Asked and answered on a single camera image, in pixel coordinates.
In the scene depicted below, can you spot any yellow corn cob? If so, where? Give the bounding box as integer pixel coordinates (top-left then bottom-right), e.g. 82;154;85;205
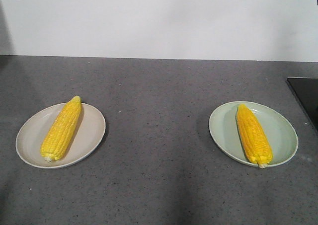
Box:
40;96;81;162
236;104;273;168

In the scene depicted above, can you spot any black gas stove top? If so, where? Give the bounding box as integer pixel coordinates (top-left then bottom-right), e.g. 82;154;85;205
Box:
287;76;318;132

